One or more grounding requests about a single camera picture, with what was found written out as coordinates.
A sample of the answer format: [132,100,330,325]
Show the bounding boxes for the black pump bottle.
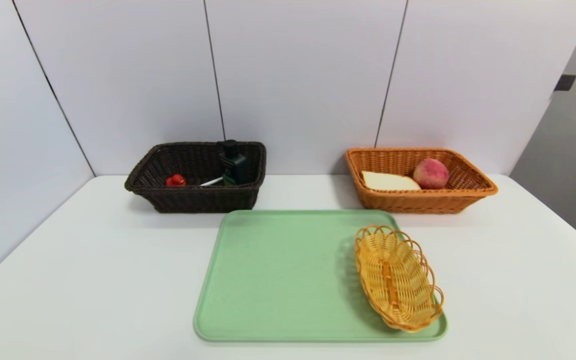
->
[216,139,250,186]

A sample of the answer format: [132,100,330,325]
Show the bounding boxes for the white bread slice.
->
[361,170,422,192]

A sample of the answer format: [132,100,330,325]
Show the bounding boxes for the red yellow peach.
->
[412,157,451,190]

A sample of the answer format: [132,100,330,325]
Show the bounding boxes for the dark brown wicker basket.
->
[124,141,267,214]

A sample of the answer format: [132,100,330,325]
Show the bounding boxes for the orange wicker basket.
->
[345,147,499,215]

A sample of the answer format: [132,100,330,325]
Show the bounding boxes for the small yellow wicker basket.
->
[354,224,445,333]

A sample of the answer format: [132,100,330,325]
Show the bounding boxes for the light green plastic tray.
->
[193,209,449,344]

